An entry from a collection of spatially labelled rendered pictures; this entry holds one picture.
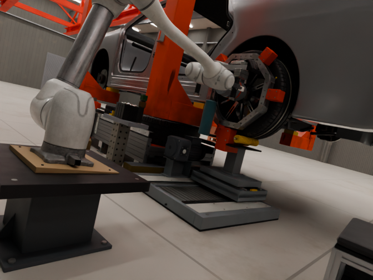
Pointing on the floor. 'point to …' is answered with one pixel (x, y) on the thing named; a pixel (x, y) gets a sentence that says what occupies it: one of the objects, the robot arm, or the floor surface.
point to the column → (117, 143)
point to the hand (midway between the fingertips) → (235, 88)
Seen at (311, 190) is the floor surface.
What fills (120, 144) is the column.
